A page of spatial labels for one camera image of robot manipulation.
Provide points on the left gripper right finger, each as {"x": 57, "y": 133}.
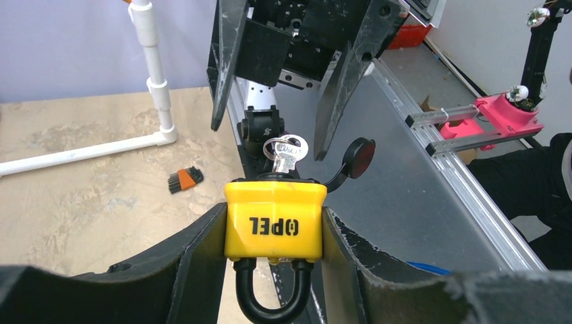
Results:
{"x": 363, "y": 284}

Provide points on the small yellow padlock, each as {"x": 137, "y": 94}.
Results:
{"x": 278, "y": 217}

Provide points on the operator in striped shirt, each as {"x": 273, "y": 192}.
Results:
{"x": 535, "y": 182}

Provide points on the pink white teleoperation rig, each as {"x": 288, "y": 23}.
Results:
{"x": 510, "y": 115}

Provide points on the white pvc pipe frame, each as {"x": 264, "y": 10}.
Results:
{"x": 61, "y": 49}

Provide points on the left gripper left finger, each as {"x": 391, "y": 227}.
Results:
{"x": 178, "y": 280}

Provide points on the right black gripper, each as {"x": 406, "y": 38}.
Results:
{"x": 258, "y": 40}

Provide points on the orange hex key set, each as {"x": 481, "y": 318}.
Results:
{"x": 184, "y": 179}

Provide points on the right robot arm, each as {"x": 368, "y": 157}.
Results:
{"x": 262, "y": 120}

